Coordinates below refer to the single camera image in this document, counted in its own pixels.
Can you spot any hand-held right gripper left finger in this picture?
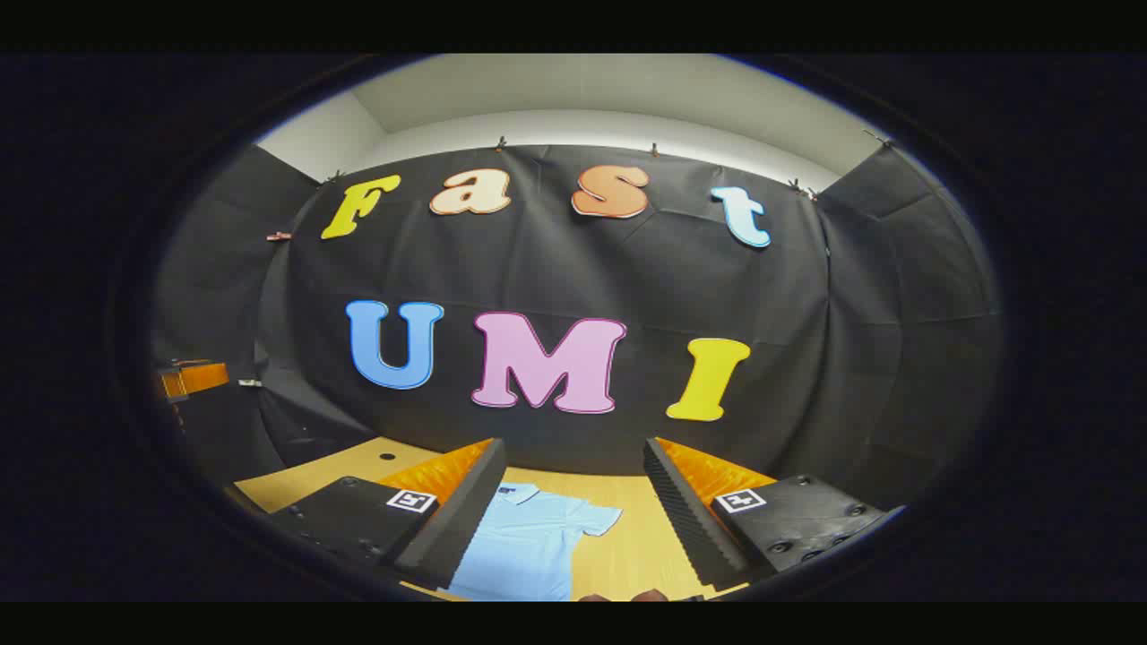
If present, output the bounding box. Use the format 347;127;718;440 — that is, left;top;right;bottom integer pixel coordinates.
267;437;508;592

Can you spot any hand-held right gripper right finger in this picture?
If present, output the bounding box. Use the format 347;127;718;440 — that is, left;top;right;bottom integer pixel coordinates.
642;436;908;592

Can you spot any light blue polo T-shirt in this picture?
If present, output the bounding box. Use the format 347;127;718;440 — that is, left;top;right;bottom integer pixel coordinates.
448;484;624;601

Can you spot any black backdrop cloth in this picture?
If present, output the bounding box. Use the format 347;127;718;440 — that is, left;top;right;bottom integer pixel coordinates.
151;139;1005;516

